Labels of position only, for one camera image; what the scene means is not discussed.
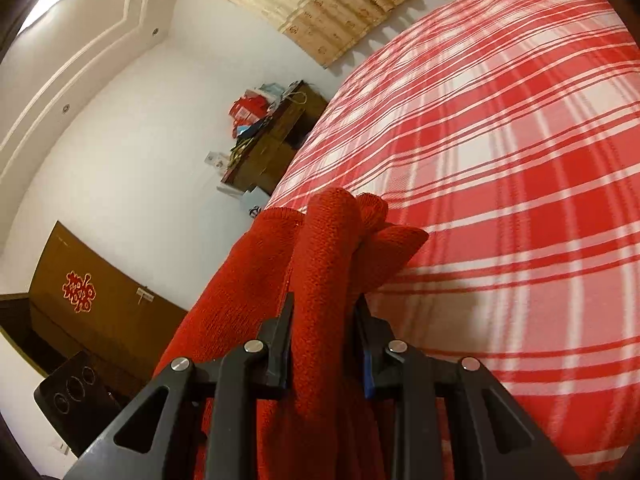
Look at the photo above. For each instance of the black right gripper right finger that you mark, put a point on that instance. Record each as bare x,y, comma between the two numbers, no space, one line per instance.
450,419

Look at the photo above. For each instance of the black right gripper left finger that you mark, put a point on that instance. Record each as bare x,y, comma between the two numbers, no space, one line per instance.
197,417

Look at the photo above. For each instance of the red knitted sweater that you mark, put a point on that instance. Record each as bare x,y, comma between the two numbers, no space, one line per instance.
341,247

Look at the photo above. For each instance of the black stool with rings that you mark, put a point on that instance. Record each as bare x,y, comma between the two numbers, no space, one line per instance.
77,402

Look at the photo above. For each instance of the brown wooden door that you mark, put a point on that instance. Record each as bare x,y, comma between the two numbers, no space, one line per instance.
126,331

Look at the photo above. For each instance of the red double happiness decal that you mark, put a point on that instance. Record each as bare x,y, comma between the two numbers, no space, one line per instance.
79,291

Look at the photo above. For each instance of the white paper bag on floor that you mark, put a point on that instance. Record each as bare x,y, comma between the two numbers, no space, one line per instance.
252,201

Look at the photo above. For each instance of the brown wooden desk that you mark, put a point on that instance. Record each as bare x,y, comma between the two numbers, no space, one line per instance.
262,159

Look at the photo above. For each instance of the red gift bag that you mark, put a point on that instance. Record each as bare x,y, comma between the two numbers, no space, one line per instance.
251,107

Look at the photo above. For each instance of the red white plaid bedsheet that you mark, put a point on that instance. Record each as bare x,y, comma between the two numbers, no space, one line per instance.
509,131

